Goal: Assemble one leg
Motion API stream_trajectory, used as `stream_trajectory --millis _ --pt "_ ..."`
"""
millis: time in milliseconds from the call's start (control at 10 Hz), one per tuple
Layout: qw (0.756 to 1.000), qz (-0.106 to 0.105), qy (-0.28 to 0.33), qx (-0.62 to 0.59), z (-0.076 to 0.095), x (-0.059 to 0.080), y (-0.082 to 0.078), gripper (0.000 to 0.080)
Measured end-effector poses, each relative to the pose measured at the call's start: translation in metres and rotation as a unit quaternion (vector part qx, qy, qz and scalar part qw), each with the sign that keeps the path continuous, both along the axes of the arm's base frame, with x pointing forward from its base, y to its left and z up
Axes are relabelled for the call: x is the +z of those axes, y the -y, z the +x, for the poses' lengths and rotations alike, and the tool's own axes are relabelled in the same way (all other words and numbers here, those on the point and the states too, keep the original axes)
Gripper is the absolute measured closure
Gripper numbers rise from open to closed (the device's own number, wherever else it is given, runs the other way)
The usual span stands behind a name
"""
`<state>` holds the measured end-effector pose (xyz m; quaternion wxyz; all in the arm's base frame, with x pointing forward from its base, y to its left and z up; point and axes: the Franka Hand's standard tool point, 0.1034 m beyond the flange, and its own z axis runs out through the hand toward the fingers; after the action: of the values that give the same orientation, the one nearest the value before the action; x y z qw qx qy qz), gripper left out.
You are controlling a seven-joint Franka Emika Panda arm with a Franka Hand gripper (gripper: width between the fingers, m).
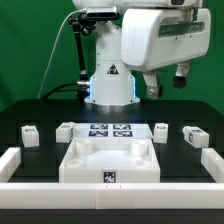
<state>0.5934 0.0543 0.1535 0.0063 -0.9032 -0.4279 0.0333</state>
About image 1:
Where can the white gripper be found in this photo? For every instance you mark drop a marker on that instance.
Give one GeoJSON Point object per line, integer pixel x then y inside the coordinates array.
{"type": "Point", "coordinates": [154, 38]}

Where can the black camera on mount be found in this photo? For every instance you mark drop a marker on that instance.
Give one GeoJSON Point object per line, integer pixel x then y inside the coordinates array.
{"type": "Point", "coordinates": [102, 13]}

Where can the white square tabletop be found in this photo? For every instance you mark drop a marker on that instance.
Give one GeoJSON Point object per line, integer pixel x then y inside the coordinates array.
{"type": "Point", "coordinates": [110, 161]}

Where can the white U-shaped fence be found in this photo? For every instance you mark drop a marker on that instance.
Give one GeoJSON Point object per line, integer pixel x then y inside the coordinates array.
{"type": "Point", "coordinates": [102, 196]}

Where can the white tag base sheet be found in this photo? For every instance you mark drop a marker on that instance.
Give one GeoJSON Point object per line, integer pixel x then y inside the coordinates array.
{"type": "Point", "coordinates": [116, 130]}

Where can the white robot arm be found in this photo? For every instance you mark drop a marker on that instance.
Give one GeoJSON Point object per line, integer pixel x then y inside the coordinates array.
{"type": "Point", "coordinates": [112, 86]}

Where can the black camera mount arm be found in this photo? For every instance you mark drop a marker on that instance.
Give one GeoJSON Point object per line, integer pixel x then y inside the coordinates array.
{"type": "Point", "coordinates": [80, 43]}

